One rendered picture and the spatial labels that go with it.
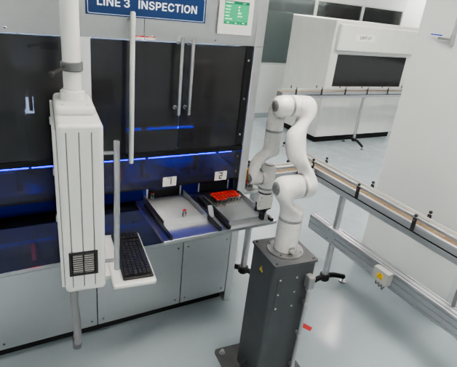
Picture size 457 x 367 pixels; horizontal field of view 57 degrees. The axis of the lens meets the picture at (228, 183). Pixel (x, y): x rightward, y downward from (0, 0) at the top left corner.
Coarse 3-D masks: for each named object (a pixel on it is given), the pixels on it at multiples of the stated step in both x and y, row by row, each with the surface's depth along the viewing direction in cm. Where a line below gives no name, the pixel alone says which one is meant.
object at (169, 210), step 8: (184, 192) 260; (144, 200) 248; (152, 200) 251; (160, 200) 252; (168, 200) 253; (176, 200) 254; (184, 200) 255; (192, 200) 250; (152, 208) 237; (160, 208) 242; (168, 208) 243; (176, 208) 244; (184, 208) 245; (192, 208) 246; (200, 208) 242; (160, 216) 227; (168, 216) 234; (176, 216) 235; (192, 216) 231; (200, 216) 233; (168, 224) 225; (176, 224) 227
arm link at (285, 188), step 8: (280, 176) 201; (288, 176) 200; (296, 176) 201; (280, 184) 197; (288, 184) 196; (296, 184) 198; (304, 184) 200; (280, 192) 197; (288, 192) 196; (296, 192) 198; (304, 192) 201; (280, 200) 200; (288, 200) 198; (280, 208) 208; (288, 208) 202; (296, 208) 205; (280, 216) 209; (288, 216) 205; (296, 216) 205
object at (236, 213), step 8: (240, 192) 268; (208, 200) 251; (240, 200) 263; (248, 200) 260; (216, 208) 242; (224, 208) 251; (232, 208) 252; (240, 208) 253; (248, 208) 254; (224, 216) 235; (232, 216) 242; (240, 216) 243; (248, 216) 245; (256, 216) 239; (264, 216) 242; (232, 224) 232
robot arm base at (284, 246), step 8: (280, 224) 210; (288, 224) 207; (296, 224) 207; (280, 232) 211; (288, 232) 208; (296, 232) 209; (272, 240) 225; (280, 240) 212; (288, 240) 210; (296, 240) 212; (272, 248) 217; (280, 248) 213; (288, 248) 212; (296, 248) 216; (280, 256) 211; (288, 256) 212; (296, 256) 212
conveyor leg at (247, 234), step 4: (252, 196) 302; (248, 232) 313; (248, 236) 315; (244, 240) 318; (248, 240) 316; (244, 244) 319; (248, 244) 318; (244, 248) 320; (248, 248) 320; (244, 252) 321; (248, 252) 322; (244, 256) 322; (244, 260) 323; (240, 264) 327; (244, 264) 325
